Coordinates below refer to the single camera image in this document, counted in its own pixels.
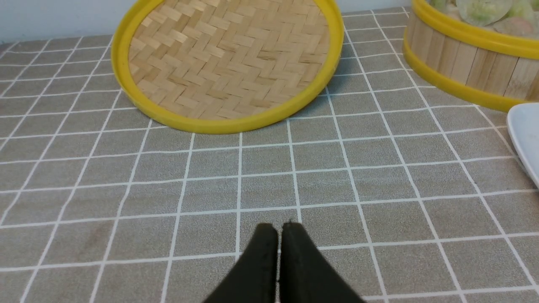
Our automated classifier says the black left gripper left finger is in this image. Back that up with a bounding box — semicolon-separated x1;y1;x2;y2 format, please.
204;223;279;303

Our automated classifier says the woven bamboo steamer lid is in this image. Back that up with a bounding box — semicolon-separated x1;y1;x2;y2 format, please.
111;0;344;134

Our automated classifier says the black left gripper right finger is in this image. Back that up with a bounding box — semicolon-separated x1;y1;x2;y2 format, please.
279;222;364;303

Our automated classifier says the white square plate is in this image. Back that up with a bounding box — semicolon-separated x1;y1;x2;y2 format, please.
507;102;539;187

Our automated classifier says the bamboo steamer basket yellow rim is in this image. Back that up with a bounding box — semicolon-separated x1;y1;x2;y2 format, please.
403;0;538;112

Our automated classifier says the grey checked tablecloth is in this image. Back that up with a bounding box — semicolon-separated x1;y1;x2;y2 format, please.
0;7;538;303

